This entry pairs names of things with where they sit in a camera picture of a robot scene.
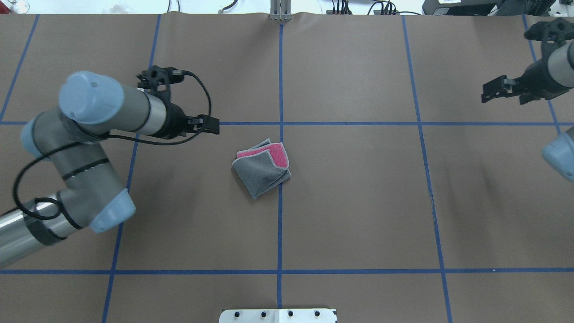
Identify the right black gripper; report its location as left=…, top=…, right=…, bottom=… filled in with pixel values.
left=481, top=59, right=572, bottom=105

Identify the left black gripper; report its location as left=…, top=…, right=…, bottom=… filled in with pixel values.
left=161, top=104, right=221, bottom=140

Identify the pink square towel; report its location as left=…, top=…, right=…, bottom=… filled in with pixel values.
left=232, top=138, right=291, bottom=200

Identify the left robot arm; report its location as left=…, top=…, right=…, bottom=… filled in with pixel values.
left=1, top=65, right=220, bottom=267

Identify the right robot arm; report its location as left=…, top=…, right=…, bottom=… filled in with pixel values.
left=480, top=41, right=574, bottom=183

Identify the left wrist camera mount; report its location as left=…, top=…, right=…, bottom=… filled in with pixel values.
left=136, top=65, right=184, bottom=92

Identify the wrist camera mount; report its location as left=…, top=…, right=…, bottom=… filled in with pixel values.
left=136, top=65, right=184, bottom=92
left=523, top=17, right=574, bottom=59

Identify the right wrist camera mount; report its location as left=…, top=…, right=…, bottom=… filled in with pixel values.
left=523, top=17, right=574, bottom=59

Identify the aluminium frame post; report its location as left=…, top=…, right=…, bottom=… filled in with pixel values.
left=269, top=0, right=292, bottom=22

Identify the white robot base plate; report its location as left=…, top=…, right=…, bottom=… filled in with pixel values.
left=219, top=308, right=338, bottom=323

